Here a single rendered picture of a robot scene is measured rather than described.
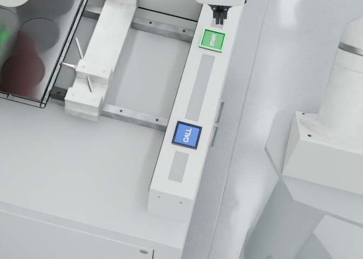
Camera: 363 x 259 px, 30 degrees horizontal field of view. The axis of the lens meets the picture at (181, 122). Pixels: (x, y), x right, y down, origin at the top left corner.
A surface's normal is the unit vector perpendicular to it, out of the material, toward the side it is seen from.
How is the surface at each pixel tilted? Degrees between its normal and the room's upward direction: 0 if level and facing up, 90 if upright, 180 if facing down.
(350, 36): 61
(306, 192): 0
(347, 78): 52
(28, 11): 0
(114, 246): 90
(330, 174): 90
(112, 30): 0
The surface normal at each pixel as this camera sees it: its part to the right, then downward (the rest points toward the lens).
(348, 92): -0.40, 0.16
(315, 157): -0.24, 0.84
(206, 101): 0.07, -0.48
